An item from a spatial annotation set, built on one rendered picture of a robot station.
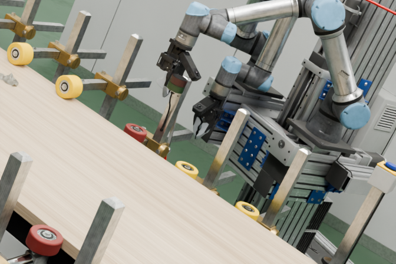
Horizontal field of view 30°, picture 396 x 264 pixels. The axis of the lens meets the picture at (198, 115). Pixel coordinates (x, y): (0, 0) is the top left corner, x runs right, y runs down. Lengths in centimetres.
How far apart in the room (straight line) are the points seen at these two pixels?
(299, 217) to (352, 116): 83
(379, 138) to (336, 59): 81
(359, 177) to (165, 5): 280
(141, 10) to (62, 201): 379
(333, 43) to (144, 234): 117
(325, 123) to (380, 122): 50
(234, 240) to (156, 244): 30
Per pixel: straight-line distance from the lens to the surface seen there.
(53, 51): 285
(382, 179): 231
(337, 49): 277
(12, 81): 254
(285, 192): 244
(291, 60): 517
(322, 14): 269
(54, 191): 195
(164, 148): 263
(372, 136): 345
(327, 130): 301
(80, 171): 211
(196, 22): 263
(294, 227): 353
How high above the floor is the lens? 176
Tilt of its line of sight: 17 degrees down
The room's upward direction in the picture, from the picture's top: 25 degrees clockwise
